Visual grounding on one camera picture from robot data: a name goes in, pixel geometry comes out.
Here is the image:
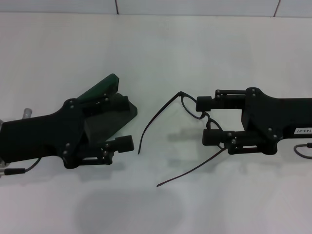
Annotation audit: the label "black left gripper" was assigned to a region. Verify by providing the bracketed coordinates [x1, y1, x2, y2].
[0, 98, 86, 169]

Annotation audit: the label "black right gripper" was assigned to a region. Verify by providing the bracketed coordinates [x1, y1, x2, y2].
[196, 87, 312, 156]

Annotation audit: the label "green glasses case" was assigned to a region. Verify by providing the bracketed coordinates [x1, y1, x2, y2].
[77, 73, 138, 147]

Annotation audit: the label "black thin-frame glasses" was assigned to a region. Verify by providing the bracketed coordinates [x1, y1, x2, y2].
[137, 91, 226, 188]

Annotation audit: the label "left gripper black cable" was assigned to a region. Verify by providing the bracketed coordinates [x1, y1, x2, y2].
[0, 157, 42, 176]

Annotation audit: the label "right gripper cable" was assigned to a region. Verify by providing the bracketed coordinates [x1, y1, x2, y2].
[293, 143, 312, 159]

